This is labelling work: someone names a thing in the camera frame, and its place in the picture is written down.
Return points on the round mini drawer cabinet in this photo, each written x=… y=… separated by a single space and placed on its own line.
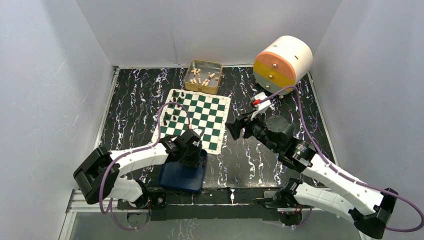
x=283 y=63

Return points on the blue plastic tray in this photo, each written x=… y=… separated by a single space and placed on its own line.
x=175 y=176

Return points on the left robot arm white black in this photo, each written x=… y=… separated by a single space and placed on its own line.
x=100 y=175

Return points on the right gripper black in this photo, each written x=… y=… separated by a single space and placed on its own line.
x=246 y=120

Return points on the gold metal tin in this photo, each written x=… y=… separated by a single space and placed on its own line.
x=203 y=64

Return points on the green white chess board mat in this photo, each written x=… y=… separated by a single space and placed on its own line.
x=207 y=112

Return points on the light wooden chess pieces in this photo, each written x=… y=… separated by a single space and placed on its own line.
x=203 y=77

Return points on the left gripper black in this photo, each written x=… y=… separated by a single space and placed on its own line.
x=194 y=162

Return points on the aluminium rail frame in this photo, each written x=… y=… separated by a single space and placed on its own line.
x=137 y=102

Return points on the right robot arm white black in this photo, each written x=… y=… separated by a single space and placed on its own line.
x=369 y=210

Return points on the black base bar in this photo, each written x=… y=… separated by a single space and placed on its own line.
x=217 y=203

